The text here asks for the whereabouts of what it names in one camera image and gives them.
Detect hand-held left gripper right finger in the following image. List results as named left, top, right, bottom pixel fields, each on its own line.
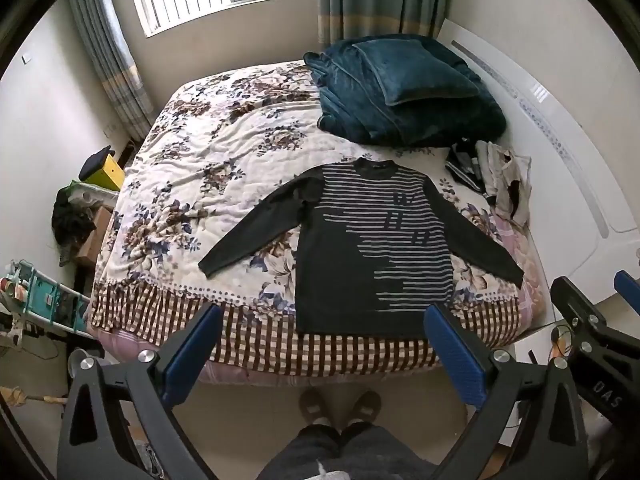
left=424, top=304, right=591, bottom=480

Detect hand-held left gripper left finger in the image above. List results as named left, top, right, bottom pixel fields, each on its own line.
left=56, top=302, right=224, bottom=480

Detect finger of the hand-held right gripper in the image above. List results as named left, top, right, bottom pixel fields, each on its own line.
left=614, top=270, right=640, bottom=311
left=550, top=276, right=618, bottom=356

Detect dark striped sweater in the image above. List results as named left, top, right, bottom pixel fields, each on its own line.
left=197, top=157, right=526, bottom=337

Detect dark clothes heap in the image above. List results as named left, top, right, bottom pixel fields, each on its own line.
left=51, top=187, right=98, bottom=267

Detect person's right slipper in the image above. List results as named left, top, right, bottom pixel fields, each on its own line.
left=347, top=390, right=383, bottom=428

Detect person's slipper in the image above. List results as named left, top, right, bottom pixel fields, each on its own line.
left=298, top=389, right=333, bottom=428
left=347, top=390, right=383, bottom=428

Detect person's left slipper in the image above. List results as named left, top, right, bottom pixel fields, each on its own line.
left=298, top=389, right=333, bottom=428

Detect beige patterned garment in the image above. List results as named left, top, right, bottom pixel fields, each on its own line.
left=475, top=140, right=533, bottom=226

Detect cardboard box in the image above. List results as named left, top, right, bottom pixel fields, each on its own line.
left=75, top=206, right=113, bottom=267

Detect person's legs in grey trousers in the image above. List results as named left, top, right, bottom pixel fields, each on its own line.
left=257, top=422, right=436, bottom=480

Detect teal white rack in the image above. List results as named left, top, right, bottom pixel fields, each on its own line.
left=0, top=259, right=93, bottom=337

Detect wooden stick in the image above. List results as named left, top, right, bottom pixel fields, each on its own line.
left=0, top=387, right=68, bottom=411

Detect dark striped garment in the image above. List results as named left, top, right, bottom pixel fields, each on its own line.
left=445, top=137, right=488, bottom=193

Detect white green plastic container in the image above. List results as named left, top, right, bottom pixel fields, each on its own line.
left=67, top=180, right=121, bottom=207

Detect bed with floral bedspread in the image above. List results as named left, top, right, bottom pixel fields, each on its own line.
left=85, top=57, right=551, bottom=386

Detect yellow box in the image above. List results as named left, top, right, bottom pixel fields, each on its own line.
left=82, top=155, right=126, bottom=192

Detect dark cap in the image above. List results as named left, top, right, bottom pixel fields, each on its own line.
left=79, top=145, right=115, bottom=180

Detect white headboard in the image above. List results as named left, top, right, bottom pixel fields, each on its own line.
left=435, top=19, right=640, bottom=256

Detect teal fleece blanket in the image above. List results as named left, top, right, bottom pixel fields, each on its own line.
left=303, top=35, right=508, bottom=148

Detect teal pillow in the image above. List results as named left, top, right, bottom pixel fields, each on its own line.
left=352, top=39, right=481, bottom=107

